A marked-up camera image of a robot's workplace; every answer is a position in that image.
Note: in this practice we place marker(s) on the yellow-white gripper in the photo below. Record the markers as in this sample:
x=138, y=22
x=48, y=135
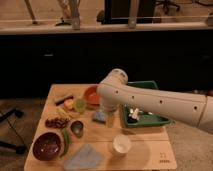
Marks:
x=110, y=117

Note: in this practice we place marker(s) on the blue sponge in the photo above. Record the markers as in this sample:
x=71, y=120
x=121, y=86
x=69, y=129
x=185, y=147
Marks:
x=99, y=116

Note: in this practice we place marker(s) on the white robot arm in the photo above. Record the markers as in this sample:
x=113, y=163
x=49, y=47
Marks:
x=193, y=109

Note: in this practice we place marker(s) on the white utensil in tray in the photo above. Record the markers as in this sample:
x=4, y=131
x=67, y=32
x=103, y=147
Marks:
x=134, y=114

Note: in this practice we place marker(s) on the green plastic tray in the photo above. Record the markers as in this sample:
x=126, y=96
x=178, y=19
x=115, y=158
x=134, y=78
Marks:
x=146, y=119

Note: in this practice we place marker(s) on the orange bowl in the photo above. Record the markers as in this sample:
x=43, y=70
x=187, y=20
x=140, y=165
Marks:
x=91, y=96

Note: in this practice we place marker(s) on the green round toy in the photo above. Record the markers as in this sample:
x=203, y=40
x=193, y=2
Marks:
x=79, y=105

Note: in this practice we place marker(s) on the white cup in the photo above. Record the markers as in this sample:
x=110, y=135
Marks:
x=121, y=144

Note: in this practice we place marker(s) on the small grey-green cup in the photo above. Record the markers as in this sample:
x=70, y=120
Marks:
x=76, y=128

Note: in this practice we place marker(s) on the orange toy fruit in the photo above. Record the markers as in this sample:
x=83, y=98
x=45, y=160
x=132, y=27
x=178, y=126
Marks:
x=69, y=104

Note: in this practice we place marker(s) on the dark eggplant toy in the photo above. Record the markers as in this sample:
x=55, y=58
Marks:
x=61, y=100

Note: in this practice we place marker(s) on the light blue cloth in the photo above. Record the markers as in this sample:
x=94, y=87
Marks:
x=86, y=157

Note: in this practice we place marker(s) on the yellow corn toy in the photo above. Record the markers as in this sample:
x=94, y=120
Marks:
x=62, y=113

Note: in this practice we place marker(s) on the green pea pod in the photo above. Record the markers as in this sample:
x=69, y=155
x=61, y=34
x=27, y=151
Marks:
x=66, y=141

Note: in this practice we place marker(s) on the dark red grapes toy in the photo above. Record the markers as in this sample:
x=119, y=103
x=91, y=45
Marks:
x=56, y=123

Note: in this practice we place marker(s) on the dark purple bowl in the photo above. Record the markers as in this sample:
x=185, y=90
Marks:
x=47, y=146

